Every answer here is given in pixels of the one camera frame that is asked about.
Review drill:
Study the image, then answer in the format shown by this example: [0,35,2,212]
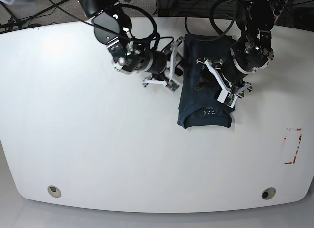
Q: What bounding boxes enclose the table grommet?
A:
[262,187,276,200]
[47,185,62,198]

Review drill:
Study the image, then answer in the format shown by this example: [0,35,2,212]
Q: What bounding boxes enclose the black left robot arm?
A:
[191,0,274,103]

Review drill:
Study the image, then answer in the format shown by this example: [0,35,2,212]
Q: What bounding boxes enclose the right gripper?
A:
[147,51,188,81]

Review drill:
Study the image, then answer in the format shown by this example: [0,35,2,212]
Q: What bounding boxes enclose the dark teal T-shirt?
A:
[177,35,235,129]

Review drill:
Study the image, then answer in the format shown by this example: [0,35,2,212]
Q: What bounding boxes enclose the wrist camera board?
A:
[165,80,180,92]
[217,90,238,108]

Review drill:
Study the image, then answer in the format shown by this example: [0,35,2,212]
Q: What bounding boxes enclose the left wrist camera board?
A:
[217,90,238,108]

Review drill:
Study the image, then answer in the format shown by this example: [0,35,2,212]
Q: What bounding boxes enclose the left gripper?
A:
[194,57,249,100]

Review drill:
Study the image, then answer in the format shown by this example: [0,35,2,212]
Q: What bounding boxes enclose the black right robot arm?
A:
[78,0,189,82]

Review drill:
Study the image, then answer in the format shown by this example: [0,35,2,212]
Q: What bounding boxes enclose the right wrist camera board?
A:
[165,80,180,92]

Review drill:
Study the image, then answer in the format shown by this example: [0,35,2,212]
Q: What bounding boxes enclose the left table grommet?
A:
[47,185,62,198]

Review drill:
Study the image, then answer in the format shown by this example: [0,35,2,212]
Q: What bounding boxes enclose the right table grommet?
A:
[262,187,276,200]

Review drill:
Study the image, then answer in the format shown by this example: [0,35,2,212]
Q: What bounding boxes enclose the red tape marking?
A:
[281,128,302,165]

